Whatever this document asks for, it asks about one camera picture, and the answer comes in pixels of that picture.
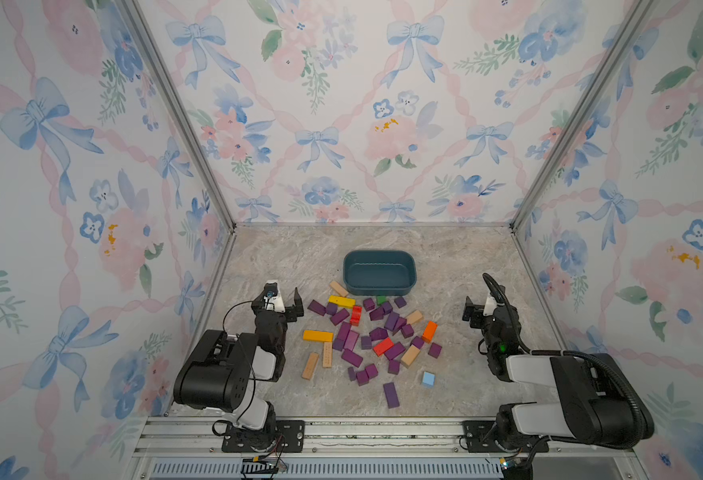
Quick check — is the purple long brick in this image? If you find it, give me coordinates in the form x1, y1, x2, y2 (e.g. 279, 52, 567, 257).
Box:
383, 382, 401, 409
341, 349, 363, 368

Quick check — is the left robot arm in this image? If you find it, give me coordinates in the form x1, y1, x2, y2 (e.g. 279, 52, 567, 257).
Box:
173, 281, 305, 456

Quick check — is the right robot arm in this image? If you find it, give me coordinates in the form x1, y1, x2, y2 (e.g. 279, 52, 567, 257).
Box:
463, 296, 655, 451

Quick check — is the natural wood brick near bin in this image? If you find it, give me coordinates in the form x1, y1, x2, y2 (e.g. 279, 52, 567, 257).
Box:
329, 281, 349, 297

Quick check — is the teal plastic storage bin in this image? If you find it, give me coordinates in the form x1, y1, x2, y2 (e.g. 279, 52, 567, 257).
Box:
342, 250, 417, 296

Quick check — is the purple brick far left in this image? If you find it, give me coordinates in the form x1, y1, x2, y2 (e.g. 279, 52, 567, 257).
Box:
307, 300, 326, 316

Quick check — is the yellow-orange brick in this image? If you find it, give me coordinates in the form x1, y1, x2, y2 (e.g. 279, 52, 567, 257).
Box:
302, 330, 333, 343

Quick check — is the orange brick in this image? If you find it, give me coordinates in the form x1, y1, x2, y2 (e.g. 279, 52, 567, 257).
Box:
421, 321, 439, 343

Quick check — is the natural wood long brick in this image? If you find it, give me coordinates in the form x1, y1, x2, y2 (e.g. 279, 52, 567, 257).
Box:
301, 352, 319, 380
321, 342, 333, 369

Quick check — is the yellow long brick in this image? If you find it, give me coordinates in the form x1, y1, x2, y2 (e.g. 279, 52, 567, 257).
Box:
328, 295, 357, 309

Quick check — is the natural wood brick right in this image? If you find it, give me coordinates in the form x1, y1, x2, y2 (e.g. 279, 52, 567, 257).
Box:
407, 310, 425, 325

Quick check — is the natural wood long brick left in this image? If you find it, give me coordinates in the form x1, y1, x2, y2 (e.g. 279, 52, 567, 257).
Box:
301, 352, 319, 380

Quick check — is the red arch brick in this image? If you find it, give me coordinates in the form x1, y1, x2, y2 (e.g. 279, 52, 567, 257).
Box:
349, 305, 363, 326

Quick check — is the natural wood brick lower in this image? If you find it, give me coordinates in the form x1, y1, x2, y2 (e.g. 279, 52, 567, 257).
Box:
401, 345, 421, 368

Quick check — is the light blue cube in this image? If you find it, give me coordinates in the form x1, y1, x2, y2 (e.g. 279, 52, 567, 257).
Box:
423, 372, 435, 387

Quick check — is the purple brick beside red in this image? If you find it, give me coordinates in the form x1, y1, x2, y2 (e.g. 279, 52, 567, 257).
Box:
385, 342, 407, 360

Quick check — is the red rectangular brick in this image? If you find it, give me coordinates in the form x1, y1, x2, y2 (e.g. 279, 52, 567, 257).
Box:
373, 338, 395, 356

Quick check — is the purple long brick front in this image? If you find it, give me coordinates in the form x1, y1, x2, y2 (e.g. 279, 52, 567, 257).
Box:
383, 382, 401, 409

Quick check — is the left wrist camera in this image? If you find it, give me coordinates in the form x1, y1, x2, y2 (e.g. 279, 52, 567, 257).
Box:
264, 281, 284, 313

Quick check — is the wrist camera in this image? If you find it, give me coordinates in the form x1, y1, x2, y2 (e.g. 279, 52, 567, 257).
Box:
264, 281, 284, 313
483, 293, 499, 317

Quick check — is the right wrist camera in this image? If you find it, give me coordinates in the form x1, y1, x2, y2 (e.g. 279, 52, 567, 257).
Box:
483, 293, 499, 317

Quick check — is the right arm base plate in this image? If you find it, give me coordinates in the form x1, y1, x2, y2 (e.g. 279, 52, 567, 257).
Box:
461, 420, 539, 454

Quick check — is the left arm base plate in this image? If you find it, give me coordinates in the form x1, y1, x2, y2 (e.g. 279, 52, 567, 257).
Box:
221, 420, 305, 455

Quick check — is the aluminium front rail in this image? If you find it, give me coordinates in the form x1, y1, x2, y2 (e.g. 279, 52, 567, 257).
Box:
123, 417, 648, 479

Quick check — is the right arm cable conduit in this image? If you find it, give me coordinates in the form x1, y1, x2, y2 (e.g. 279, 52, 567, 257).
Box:
481, 272, 657, 450

